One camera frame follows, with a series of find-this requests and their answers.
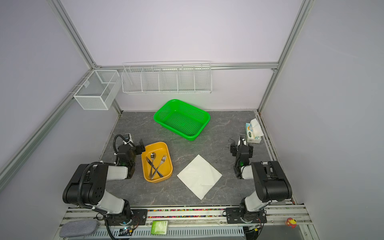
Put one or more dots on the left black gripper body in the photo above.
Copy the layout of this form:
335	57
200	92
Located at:
139	148

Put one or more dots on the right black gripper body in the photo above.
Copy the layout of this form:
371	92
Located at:
241	149

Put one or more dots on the silver spoon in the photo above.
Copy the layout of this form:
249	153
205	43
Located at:
153	169

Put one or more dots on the silver fork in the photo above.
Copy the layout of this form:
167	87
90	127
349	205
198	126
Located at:
157	168

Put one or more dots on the white paper napkin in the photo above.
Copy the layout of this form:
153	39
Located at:
199	176

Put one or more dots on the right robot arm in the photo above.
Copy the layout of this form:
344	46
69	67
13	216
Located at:
271	184

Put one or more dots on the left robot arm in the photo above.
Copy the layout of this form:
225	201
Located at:
87	187

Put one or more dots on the tissue box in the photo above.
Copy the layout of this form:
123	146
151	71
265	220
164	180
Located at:
254	132

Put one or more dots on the yellow plastic tray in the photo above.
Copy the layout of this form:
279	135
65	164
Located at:
161	149

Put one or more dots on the green plastic basket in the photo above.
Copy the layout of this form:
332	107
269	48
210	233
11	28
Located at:
182	119

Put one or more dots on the white mesh box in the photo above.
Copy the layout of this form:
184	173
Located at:
99	90

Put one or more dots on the green card box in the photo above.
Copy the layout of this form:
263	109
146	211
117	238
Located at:
159	227

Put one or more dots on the grey cloth pad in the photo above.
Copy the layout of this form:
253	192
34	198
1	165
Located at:
78	228

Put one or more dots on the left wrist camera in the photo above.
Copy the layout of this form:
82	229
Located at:
128	140

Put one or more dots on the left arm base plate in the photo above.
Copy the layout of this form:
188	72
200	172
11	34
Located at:
138	217

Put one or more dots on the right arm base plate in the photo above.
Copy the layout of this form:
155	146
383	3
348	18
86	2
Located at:
236	215

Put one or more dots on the white wire rack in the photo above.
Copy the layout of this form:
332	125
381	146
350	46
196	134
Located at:
167	77

